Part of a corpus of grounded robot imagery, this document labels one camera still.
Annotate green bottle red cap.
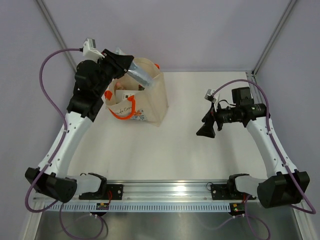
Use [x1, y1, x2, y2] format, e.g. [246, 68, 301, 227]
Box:
[138, 85, 145, 91]

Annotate canvas bag orange handles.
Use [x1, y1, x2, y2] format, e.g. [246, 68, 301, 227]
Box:
[104, 57, 169, 126]

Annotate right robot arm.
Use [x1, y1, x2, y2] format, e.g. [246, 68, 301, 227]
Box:
[196, 87, 310, 208]

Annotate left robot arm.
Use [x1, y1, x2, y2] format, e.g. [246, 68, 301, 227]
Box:
[25, 49, 134, 203]

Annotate peach bottle pink cap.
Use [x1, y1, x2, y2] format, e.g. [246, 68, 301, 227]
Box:
[114, 82, 126, 91]

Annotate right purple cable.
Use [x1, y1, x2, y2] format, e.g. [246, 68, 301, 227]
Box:
[194, 79, 317, 240]

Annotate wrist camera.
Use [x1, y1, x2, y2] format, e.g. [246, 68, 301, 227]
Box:
[204, 89, 220, 109]
[82, 38, 105, 62]

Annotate white slotted cable duct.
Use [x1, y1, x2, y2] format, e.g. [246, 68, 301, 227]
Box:
[49, 201, 231, 213]

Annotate white bottle black cap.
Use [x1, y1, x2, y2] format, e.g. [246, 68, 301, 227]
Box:
[120, 90, 140, 101]

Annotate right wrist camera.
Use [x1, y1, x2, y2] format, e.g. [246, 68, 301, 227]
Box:
[204, 89, 220, 109]

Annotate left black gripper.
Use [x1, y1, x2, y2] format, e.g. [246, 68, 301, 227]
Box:
[94, 49, 134, 97]

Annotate aluminium mounting rail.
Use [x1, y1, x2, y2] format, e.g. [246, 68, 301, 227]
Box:
[32, 181, 305, 203]

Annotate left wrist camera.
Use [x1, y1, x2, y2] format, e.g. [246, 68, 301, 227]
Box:
[82, 38, 105, 62]

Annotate silver tube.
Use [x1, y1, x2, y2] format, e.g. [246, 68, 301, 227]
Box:
[118, 60, 155, 90]

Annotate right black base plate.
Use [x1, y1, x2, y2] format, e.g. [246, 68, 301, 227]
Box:
[209, 183, 243, 200]

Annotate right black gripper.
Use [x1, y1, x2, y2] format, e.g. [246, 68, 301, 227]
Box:
[196, 102, 240, 138]

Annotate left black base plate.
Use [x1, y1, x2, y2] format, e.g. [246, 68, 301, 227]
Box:
[79, 183, 124, 200]

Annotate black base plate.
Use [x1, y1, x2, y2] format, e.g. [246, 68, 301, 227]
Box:
[79, 183, 124, 200]
[209, 183, 243, 200]

